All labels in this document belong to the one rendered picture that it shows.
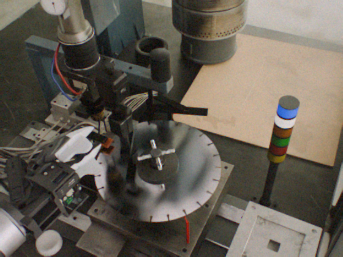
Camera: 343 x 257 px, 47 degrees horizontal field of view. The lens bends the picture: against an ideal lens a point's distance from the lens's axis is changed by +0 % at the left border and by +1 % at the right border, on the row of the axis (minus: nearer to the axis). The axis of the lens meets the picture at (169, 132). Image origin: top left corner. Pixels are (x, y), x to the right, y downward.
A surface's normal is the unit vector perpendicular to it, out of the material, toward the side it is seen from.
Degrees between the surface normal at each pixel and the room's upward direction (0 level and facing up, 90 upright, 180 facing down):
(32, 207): 9
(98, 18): 90
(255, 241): 0
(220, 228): 0
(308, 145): 0
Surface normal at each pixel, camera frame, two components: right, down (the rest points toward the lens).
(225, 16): 0.33, 0.69
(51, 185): -0.18, -0.73
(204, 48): -0.24, 0.72
